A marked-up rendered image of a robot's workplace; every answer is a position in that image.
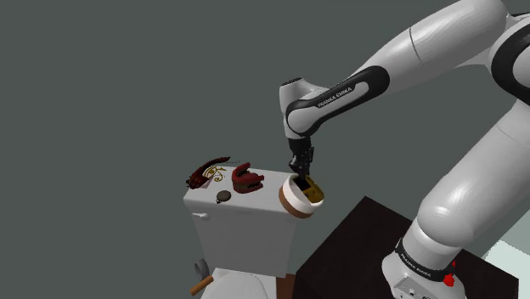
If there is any white and brown cup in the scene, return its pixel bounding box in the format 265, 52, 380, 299
278, 173, 325, 220

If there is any dark red clamp toy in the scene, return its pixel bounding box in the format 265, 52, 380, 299
231, 161, 266, 195

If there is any white toilet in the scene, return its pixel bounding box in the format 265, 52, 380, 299
183, 165, 300, 299

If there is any dark red feather ornament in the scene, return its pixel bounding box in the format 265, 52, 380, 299
185, 155, 241, 190

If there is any dark robot stand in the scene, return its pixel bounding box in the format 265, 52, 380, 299
291, 195, 521, 299

